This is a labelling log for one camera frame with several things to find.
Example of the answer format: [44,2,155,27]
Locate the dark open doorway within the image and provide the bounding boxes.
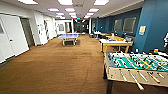
[43,19,51,41]

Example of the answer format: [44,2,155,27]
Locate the small white table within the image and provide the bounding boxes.
[93,31,102,40]

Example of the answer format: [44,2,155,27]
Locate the blue ping pong table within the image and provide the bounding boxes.
[57,32,81,47]

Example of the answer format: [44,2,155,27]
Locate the dark glass entrance doors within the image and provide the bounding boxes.
[73,19,90,34]

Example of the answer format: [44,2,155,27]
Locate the wooden table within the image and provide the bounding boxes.
[99,32,118,39]

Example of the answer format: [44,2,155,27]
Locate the yellow air hockey table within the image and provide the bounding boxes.
[98,36,135,55]

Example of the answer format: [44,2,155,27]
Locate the interior window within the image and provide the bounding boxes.
[112,18,124,33]
[122,16,138,34]

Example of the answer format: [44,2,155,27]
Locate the foosball table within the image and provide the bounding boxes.
[102,51,168,94]

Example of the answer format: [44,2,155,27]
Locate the grey elevator door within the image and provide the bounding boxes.
[19,17,36,48]

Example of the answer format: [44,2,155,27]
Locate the white double door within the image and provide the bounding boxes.
[0,14,30,65]

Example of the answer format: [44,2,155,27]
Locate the white wall sign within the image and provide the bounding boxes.
[37,23,44,33]

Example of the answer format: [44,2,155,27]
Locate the yellow wall notice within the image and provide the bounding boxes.
[138,25,147,36]

